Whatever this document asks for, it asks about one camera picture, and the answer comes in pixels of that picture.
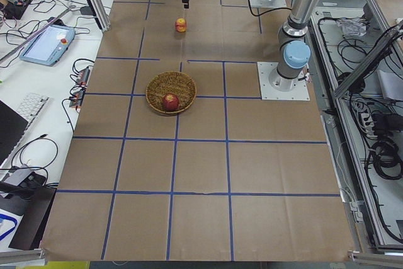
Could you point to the black laptop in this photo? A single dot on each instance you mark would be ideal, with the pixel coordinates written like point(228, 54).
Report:
point(13, 127)

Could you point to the woven wicker basket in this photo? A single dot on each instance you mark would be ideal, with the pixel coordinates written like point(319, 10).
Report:
point(178, 83)

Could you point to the red yellow apple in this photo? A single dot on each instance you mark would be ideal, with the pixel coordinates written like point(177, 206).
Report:
point(180, 25)

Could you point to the blue teach pendant tablet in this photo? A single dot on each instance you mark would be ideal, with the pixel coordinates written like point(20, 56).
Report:
point(49, 46)

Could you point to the white keyboard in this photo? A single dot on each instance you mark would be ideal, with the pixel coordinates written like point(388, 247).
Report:
point(31, 106)

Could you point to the dark red apple in basket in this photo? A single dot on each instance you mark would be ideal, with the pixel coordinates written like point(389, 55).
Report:
point(170, 102)

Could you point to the black box on desk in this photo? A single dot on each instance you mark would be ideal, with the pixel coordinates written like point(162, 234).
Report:
point(32, 226)

